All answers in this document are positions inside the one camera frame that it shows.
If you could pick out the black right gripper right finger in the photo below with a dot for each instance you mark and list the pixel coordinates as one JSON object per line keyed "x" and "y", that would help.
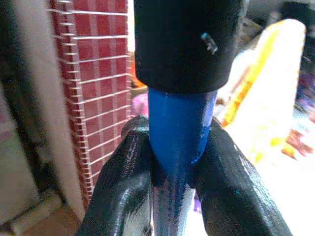
{"x": 233, "y": 186}

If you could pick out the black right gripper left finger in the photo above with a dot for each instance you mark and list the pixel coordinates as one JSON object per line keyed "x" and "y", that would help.
{"x": 118, "y": 191}

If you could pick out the orange white striped cloth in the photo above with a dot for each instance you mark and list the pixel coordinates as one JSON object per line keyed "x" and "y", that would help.
{"x": 265, "y": 93}

